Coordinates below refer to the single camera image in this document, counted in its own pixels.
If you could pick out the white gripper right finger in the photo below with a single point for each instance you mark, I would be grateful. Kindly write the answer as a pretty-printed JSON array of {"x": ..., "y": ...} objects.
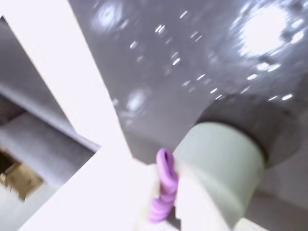
[{"x": 192, "y": 204}]

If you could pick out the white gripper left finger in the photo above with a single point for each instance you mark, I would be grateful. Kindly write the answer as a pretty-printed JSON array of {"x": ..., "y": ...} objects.
[{"x": 146, "y": 192}]

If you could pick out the purple ribbed pen grip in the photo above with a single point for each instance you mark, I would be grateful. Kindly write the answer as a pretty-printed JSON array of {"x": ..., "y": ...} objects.
[{"x": 166, "y": 187}]

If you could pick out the pale green steel mug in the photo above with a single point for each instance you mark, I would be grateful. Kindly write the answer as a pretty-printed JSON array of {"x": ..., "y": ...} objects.
[{"x": 223, "y": 163}]

